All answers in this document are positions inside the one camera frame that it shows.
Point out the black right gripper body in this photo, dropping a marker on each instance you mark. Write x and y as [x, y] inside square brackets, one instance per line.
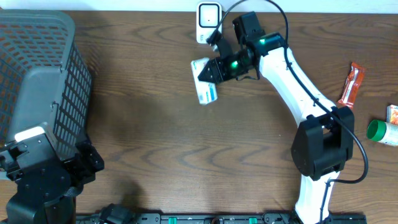
[233, 65]

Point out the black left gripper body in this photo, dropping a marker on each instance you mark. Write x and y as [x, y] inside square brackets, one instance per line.
[81, 173]

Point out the white Panadol box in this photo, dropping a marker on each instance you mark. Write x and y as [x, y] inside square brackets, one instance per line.
[205, 87]

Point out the red Top chocolate bar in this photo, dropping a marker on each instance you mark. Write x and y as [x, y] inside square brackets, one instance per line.
[352, 85]

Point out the green lid white bottle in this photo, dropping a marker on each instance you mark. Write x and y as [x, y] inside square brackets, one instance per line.
[382, 132]

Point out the orange tissue pack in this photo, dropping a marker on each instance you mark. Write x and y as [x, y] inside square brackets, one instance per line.
[392, 114]

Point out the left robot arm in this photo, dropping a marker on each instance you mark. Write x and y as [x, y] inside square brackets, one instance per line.
[47, 186]

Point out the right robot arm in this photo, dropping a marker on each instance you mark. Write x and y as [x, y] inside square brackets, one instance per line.
[323, 142]

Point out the white barcode scanner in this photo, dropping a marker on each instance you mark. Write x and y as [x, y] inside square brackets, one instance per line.
[209, 14]

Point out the grey plastic basket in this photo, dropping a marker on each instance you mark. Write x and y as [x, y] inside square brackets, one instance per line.
[43, 77]

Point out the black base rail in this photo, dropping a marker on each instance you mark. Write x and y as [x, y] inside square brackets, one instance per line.
[248, 218]

